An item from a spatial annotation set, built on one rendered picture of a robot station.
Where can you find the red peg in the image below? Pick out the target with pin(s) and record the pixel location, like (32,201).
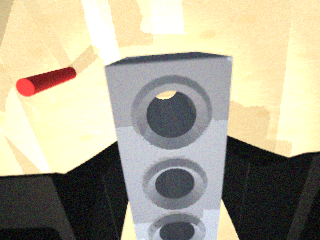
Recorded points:
(35,84)

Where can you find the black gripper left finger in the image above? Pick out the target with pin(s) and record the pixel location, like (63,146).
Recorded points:
(88,202)

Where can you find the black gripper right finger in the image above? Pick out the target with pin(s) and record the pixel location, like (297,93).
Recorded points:
(268,196)

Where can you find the grey plate with holes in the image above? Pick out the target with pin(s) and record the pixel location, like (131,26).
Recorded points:
(172,150)

